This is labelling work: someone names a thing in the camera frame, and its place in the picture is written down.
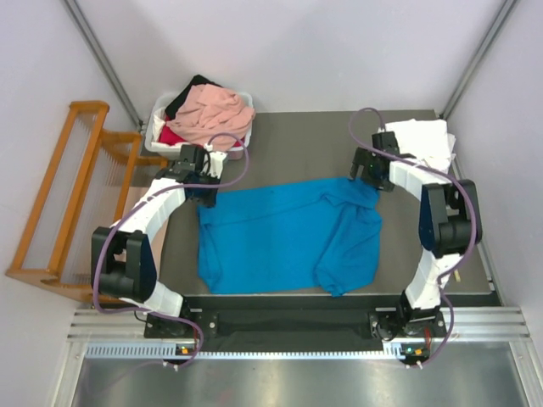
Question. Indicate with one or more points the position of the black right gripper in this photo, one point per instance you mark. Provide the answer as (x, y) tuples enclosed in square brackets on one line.
[(365, 158)]

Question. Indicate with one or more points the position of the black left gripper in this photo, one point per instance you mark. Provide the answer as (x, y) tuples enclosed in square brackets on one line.
[(204, 192)]

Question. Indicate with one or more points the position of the blue t shirt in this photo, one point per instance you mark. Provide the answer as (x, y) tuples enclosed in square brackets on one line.
[(323, 233)]

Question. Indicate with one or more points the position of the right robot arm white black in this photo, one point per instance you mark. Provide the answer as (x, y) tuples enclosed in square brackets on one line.
[(449, 227)]

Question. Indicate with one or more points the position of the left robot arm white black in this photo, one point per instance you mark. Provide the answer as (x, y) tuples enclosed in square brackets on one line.
[(123, 265)]

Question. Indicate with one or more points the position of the folded white t shirts stack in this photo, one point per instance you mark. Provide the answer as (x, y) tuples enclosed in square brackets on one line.
[(427, 140)]

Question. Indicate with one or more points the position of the red t shirt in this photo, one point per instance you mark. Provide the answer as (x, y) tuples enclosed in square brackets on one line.
[(169, 137)]

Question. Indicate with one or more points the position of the white plastic laundry bin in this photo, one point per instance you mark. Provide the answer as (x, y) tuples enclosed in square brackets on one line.
[(158, 121)]

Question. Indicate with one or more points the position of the pink t shirt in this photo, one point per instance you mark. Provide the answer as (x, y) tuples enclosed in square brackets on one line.
[(208, 113)]

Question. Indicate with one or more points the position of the black t shirt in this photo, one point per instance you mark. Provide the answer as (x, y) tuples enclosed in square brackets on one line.
[(172, 108)]

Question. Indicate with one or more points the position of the wooden drying rack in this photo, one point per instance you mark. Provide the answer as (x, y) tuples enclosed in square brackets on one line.
[(93, 178)]

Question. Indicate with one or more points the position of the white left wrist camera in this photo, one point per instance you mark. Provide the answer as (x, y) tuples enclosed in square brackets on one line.
[(214, 161)]

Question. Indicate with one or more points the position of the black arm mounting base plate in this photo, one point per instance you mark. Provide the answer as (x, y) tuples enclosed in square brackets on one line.
[(367, 316)]

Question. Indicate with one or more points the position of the white slotted cable duct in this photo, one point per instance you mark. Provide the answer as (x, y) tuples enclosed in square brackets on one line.
[(173, 351)]

